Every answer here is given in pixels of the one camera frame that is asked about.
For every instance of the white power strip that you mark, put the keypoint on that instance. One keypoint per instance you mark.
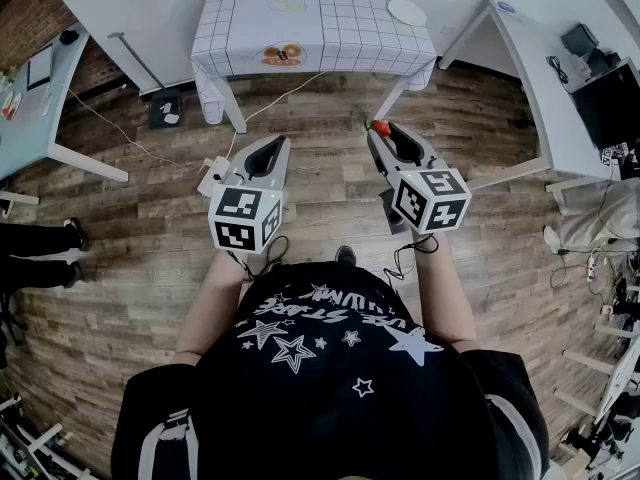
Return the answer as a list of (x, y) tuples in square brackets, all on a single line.
[(212, 178), (591, 266)]

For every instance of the white grid tablecloth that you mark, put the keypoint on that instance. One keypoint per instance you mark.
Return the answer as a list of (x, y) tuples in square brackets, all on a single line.
[(350, 23)]

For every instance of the black pole stand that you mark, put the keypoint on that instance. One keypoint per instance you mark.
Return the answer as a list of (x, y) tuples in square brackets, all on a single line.
[(165, 110)]

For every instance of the white round plate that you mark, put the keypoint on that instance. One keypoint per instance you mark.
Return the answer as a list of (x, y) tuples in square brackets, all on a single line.
[(407, 12)]

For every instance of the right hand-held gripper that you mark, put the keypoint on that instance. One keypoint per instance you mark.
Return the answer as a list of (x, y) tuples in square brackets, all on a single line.
[(430, 198)]

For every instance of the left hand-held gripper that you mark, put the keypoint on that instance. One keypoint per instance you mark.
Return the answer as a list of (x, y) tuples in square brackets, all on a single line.
[(240, 218)]

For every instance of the person's black star-print shirt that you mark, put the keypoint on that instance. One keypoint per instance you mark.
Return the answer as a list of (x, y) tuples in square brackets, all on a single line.
[(325, 393)]

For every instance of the blue round disc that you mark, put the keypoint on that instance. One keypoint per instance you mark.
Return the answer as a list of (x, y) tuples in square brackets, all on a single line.
[(505, 7)]

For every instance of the black round object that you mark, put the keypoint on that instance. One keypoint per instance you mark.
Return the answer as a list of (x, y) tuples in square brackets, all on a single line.
[(67, 37)]

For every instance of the metal rack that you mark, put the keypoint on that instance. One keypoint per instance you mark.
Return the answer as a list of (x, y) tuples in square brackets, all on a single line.
[(30, 443)]

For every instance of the white fabric bundle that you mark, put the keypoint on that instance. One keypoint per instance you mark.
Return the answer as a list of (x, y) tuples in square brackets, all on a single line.
[(600, 213)]

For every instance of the person's right forearm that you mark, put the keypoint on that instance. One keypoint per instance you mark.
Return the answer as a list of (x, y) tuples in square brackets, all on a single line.
[(447, 293)]

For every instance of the small red object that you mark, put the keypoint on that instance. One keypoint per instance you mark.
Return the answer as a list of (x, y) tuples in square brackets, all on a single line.
[(383, 127)]

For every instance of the person's black shoe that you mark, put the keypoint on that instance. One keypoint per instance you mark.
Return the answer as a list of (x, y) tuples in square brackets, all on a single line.
[(345, 255)]

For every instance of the black framed tablet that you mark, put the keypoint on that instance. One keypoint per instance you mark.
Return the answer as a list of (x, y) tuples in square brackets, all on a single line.
[(40, 66)]

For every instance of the person's left forearm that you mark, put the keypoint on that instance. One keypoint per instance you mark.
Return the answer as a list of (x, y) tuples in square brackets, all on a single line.
[(210, 308)]

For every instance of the black box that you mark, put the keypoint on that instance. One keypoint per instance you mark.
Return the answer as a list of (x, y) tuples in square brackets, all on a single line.
[(602, 59), (580, 38)]

